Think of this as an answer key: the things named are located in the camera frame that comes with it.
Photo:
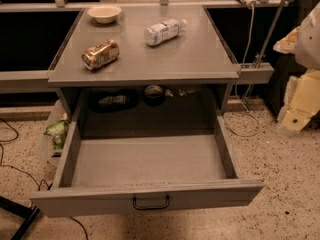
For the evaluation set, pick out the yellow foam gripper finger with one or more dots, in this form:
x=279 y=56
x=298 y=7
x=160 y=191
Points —
x=301 y=103
x=287 y=45

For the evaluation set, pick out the grey top drawer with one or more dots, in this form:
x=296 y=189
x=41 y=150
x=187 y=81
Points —
x=180 y=149

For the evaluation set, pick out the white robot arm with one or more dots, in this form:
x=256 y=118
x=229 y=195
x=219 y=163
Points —
x=307 y=51

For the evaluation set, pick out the grey cabinet with top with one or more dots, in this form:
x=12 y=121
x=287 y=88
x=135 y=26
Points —
x=196 y=56

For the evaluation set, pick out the dark cabinet at right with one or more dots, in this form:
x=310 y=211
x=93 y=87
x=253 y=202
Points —
x=285 y=65

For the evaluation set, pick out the clear plastic water bottle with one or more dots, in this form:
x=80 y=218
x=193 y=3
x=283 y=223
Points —
x=164 y=31

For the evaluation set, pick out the white ceramic bowl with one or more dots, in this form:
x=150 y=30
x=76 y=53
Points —
x=104 y=14

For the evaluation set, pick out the golden crushed drink can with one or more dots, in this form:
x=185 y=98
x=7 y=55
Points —
x=97 y=56

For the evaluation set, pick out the green snack bag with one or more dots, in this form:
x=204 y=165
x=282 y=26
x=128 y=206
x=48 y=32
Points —
x=58 y=132

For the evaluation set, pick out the black metal stand leg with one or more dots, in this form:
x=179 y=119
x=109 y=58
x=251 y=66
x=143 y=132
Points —
x=28 y=214

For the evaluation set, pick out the black drawer handle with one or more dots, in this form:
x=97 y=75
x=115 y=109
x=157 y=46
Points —
x=148 y=204

